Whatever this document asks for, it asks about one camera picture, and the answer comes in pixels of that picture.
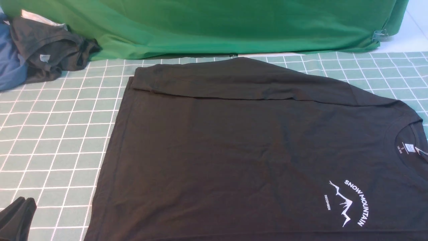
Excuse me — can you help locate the crumpled dark gray shirt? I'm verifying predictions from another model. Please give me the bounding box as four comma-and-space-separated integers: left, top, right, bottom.
10, 17, 101, 84

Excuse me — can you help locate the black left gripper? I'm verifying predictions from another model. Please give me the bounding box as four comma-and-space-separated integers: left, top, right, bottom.
0, 197, 37, 241

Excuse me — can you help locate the white cloth in pile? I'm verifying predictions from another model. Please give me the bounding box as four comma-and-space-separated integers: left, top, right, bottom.
21, 9, 68, 31

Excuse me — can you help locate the metal binder clip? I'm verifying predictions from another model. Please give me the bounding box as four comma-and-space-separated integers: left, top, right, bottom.
371, 29, 389, 42

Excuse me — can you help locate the green backdrop cloth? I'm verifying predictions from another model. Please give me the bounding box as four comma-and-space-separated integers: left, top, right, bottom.
1, 0, 408, 61

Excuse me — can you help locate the dark gray long-sleeve top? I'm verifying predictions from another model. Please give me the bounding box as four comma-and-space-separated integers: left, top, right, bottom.
84, 58, 428, 241

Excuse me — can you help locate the green grid tablecloth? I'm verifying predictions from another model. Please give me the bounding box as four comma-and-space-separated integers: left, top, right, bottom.
0, 51, 428, 241

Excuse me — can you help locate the blue garment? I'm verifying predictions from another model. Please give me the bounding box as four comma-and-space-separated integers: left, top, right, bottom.
0, 12, 27, 91

